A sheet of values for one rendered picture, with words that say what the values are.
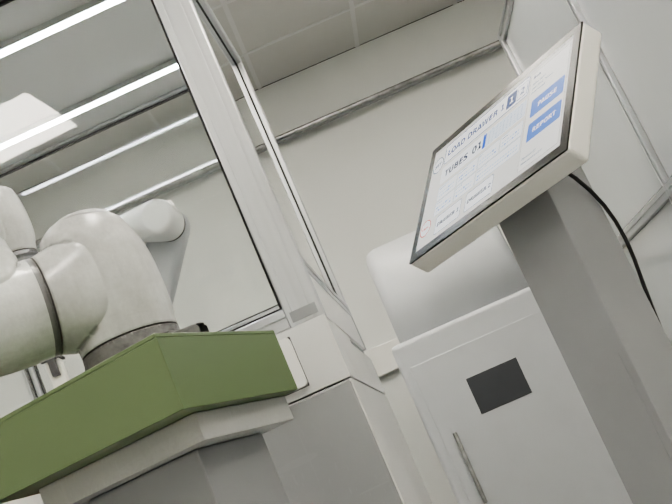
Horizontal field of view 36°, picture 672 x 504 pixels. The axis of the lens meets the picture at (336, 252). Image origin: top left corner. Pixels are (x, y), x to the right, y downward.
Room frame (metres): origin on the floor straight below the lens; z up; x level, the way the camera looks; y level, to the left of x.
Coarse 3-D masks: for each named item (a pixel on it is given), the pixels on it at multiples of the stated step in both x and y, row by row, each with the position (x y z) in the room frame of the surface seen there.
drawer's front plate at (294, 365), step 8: (280, 344) 2.16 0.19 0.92; (288, 344) 2.16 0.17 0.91; (288, 352) 2.16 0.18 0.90; (288, 360) 2.16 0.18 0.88; (296, 360) 2.16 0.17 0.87; (296, 368) 2.16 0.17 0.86; (296, 376) 2.16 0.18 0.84; (304, 376) 2.16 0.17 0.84; (296, 384) 2.16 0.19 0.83; (304, 384) 2.16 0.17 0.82
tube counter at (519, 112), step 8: (520, 104) 1.92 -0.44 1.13; (512, 112) 1.94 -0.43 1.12; (520, 112) 1.91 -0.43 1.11; (504, 120) 1.96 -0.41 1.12; (512, 120) 1.93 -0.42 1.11; (496, 128) 1.98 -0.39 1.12; (504, 128) 1.95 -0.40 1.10; (488, 136) 2.00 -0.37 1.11; (496, 136) 1.97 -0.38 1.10; (480, 144) 2.02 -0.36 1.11; (488, 144) 1.99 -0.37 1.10; (472, 152) 2.04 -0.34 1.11
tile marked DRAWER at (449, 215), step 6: (456, 204) 2.02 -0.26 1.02; (450, 210) 2.04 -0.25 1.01; (456, 210) 2.01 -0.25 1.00; (438, 216) 2.08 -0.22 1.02; (444, 216) 2.05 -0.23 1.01; (450, 216) 2.03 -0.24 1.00; (456, 216) 2.00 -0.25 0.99; (438, 222) 2.07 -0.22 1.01; (444, 222) 2.04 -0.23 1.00; (450, 222) 2.02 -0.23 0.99; (438, 228) 2.06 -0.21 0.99
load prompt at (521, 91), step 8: (528, 80) 1.93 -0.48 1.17; (520, 88) 1.95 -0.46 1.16; (528, 88) 1.92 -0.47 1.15; (512, 96) 1.97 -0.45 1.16; (520, 96) 1.94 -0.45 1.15; (496, 104) 2.02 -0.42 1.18; (504, 104) 1.99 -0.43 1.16; (512, 104) 1.96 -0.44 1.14; (488, 112) 2.05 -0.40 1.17; (496, 112) 2.01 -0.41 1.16; (504, 112) 1.98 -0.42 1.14; (480, 120) 2.07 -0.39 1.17; (488, 120) 2.03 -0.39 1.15; (496, 120) 2.00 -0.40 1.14; (472, 128) 2.09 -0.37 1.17; (480, 128) 2.05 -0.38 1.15; (464, 136) 2.11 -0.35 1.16; (472, 136) 2.07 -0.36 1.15; (456, 144) 2.13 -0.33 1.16; (464, 144) 2.10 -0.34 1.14; (448, 152) 2.16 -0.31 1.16; (456, 152) 2.12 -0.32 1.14; (448, 160) 2.14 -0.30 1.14
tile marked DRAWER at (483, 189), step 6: (492, 174) 1.92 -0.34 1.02; (486, 180) 1.94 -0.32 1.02; (492, 180) 1.92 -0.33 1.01; (480, 186) 1.95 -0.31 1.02; (486, 186) 1.93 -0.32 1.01; (474, 192) 1.97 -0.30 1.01; (480, 192) 1.94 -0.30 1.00; (486, 192) 1.92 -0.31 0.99; (468, 198) 1.98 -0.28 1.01; (474, 198) 1.96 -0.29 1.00; (480, 198) 1.93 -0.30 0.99; (468, 204) 1.97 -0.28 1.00; (474, 204) 1.95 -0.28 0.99
